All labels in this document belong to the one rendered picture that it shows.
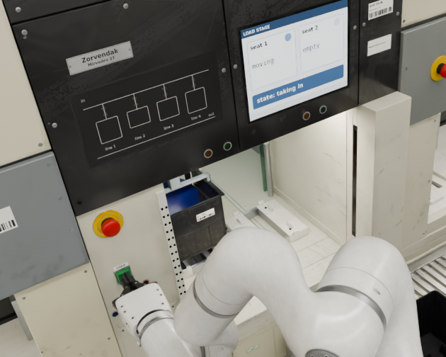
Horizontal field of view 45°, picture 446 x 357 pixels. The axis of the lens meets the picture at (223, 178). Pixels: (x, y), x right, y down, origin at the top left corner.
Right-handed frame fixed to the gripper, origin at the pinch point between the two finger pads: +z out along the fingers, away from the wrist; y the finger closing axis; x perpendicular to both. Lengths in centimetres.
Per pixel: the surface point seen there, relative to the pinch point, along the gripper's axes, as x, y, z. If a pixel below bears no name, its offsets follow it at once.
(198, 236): -19.8, 29.0, 28.0
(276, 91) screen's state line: 32, 44, 2
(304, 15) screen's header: 47, 53, 3
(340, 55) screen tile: 35, 63, 3
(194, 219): -13.1, 28.7, 28.1
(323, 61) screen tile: 35, 58, 3
